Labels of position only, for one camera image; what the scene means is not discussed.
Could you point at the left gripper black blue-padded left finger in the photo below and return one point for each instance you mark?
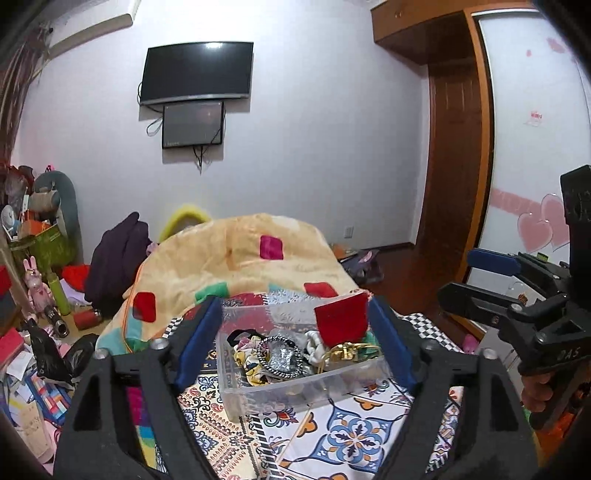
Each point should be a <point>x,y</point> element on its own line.
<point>99,440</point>

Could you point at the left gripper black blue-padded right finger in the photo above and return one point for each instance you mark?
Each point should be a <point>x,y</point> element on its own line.
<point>492,439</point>

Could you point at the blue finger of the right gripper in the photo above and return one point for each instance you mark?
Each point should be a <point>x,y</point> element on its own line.
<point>494,262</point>

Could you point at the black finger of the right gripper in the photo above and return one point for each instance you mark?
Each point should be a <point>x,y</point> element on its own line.
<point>505,314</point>

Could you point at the red velvet pouch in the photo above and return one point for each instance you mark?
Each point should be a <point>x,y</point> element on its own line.
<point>344,319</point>

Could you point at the floral green yellow cloth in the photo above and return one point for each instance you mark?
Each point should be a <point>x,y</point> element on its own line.
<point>244,354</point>

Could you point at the clear plastic storage box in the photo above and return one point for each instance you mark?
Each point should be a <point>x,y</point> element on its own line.
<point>346,368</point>

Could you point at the white fluffy cloth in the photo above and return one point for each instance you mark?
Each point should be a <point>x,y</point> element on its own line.
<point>314,348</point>

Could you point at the white black-trimmed fabric pouch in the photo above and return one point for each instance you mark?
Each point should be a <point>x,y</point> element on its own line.
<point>244,339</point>

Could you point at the person's right hand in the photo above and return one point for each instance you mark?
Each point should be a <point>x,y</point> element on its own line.
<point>536,392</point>

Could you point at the brown wooden door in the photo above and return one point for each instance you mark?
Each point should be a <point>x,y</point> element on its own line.
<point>453,170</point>

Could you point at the black plastic bag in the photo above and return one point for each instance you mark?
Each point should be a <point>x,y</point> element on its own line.
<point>64,370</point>

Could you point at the bag on floor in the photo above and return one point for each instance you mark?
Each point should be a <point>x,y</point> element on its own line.
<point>363,267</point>

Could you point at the black flashlight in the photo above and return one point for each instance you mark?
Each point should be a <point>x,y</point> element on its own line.
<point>59,326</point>

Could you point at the red cylindrical can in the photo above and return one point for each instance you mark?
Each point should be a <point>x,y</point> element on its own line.
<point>87,319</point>

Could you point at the pink rabbit toy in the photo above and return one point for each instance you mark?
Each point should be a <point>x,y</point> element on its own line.
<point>39,294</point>

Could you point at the patterned patchwork bed cover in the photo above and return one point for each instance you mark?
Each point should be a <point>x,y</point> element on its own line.
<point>346,435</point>

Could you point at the green bottle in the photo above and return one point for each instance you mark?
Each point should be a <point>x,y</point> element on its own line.
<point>60,299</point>

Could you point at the red cushion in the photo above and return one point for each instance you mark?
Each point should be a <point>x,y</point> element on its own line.
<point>75,276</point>

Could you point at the white wardrobe sliding door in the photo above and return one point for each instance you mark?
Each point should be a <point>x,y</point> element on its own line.
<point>541,113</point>

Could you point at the dark purple jacket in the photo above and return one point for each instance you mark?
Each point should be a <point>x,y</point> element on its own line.
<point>114,264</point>

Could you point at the green cardboard box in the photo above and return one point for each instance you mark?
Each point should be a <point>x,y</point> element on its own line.
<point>50,248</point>

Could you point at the beige patchwork fleece blanket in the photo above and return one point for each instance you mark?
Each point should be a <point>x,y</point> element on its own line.
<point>225,257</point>

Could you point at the yellow green plush item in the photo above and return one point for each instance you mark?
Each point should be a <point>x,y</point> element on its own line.
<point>185,216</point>

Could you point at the grey plush toy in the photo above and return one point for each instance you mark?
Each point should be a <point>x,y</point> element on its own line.
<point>54,199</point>

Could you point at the wooden overhead cabinet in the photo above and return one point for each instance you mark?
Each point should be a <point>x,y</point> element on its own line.
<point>431,31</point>

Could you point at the striped brown curtain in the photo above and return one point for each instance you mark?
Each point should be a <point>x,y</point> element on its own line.
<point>16,76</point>

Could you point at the wall power socket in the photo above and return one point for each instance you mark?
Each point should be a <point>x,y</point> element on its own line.
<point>349,232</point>

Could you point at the small wall monitor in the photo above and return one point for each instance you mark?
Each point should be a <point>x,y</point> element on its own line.
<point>193,124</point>

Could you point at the large wall television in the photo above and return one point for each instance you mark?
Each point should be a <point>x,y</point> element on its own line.
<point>196,71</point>

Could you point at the white wall air conditioner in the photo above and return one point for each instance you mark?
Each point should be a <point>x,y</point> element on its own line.
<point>89,21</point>

